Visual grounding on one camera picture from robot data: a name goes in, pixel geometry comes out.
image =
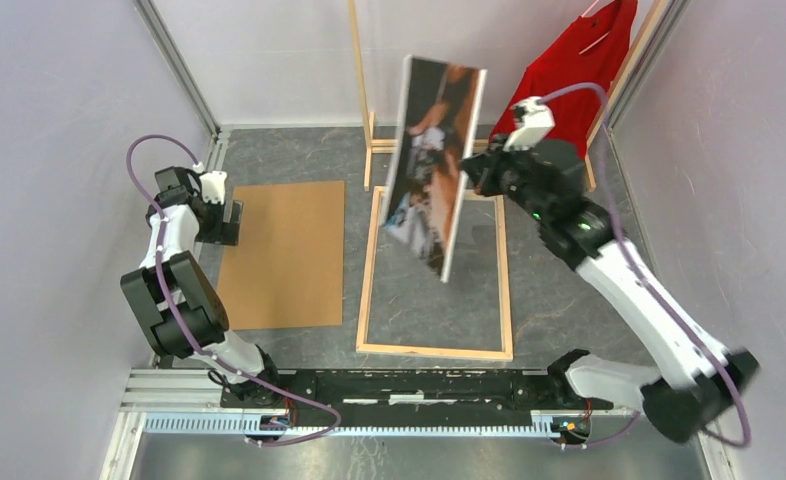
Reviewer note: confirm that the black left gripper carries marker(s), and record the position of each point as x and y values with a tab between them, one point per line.
223	233

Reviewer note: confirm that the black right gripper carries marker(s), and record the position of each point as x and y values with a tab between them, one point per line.
483	167

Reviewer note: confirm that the printed photo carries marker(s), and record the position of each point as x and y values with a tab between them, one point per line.
424	193

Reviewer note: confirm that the brown backing board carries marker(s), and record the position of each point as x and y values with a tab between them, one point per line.
287	268

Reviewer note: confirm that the white wooden picture frame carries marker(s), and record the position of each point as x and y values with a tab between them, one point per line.
504	354

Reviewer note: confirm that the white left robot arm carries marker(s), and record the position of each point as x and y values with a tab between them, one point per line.
174	303

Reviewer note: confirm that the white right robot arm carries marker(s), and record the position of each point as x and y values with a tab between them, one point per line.
696	384

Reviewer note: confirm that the wooden clothes rack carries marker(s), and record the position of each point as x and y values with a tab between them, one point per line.
619	89

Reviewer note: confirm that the red t-shirt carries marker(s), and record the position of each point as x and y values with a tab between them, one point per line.
591	49

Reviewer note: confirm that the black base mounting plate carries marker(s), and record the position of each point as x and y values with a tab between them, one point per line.
412	397

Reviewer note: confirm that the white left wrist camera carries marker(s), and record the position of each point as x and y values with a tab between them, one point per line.
212	184

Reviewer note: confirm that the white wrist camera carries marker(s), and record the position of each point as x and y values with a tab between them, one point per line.
212	184
533	120

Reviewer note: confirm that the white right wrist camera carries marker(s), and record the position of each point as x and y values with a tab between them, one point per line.
533	120

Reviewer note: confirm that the aluminium rail with cable comb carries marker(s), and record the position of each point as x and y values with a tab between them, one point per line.
187	402

